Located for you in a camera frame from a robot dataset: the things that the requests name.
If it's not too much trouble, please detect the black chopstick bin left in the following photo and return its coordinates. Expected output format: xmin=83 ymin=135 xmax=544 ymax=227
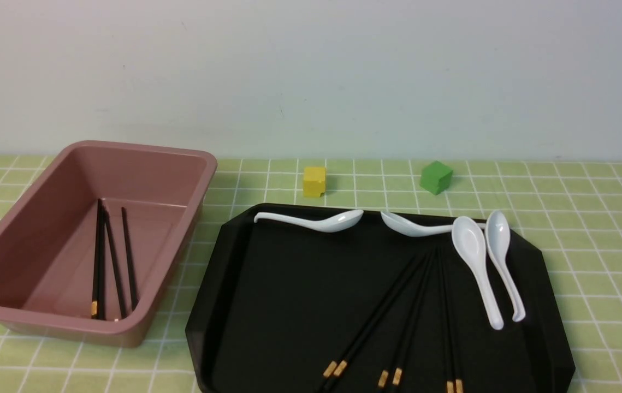
xmin=91 ymin=199 xmax=104 ymax=319

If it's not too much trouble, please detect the yellow wooden block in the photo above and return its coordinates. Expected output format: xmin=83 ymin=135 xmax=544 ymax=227
xmin=303 ymin=166 xmax=327 ymax=198

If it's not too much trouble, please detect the pink plastic bin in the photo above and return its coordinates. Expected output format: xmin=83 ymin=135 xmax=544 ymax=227
xmin=0 ymin=141 xmax=217 ymax=348

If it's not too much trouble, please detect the black chopstick bin middle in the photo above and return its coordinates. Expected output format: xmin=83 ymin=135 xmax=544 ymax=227
xmin=103 ymin=208 xmax=126 ymax=320

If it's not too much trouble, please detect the green wooden block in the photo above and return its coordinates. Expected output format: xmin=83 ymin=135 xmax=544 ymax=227
xmin=419 ymin=160 xmax=453 ymax=195

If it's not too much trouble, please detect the white spoon upright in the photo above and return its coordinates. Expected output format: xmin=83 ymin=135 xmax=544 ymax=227
xmin=485 ymin=211 xmax=526 ymax=323
xmin=451 ymin=216 xmax=505 ymax=330

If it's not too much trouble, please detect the black plastic tray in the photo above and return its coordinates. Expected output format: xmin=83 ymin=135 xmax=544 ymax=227
xmin=185 ymin=203 xmax=576 ymax=392

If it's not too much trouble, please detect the white spoon upright right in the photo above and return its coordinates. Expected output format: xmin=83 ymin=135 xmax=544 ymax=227
xmin=485 ymin=211 xmax=526 ymax=323

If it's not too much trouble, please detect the white spoon upright left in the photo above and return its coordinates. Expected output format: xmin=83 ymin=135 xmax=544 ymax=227
xmin=451 ymin=216 xmax=505 ymax=330

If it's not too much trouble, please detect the black chopstick bin right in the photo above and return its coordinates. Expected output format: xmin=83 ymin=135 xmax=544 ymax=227
xmin=121 ymin=206 xmax=139 ymax=311

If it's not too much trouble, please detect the white spoon far left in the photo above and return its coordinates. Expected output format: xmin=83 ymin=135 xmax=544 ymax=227
xmin=253 ymin=210 xmax=365 ymax=233

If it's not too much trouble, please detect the black chopstick tray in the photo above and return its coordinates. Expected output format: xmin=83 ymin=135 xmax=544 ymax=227
xmin=436 ymin=248 xmax=455 ymax=392
xmin=313 ymin=254 xmax=425 ymax=392
xmin=374 ymin=249 xmax=435 ymax=392
xmin=384 ymin=249 xmax=436 ymax=392
xmin=440 ymin=250 xmax=465 ymax=392
xmin=326 ymin=251 xmax=430 ymax=393

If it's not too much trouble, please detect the black chopstick bin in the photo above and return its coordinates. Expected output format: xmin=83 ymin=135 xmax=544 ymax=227
xmin=121 ymin=206 xmax=139 ymax=311
xmin=103 ymin=208 xmax=126 ymax=320
xmin=91 ymin=199 xmax=104 ymax=319

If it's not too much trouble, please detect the white spoon centre back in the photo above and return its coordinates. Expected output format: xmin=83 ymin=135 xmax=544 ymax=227
xmin=380 ymin=210 xmax=487 ymax=238

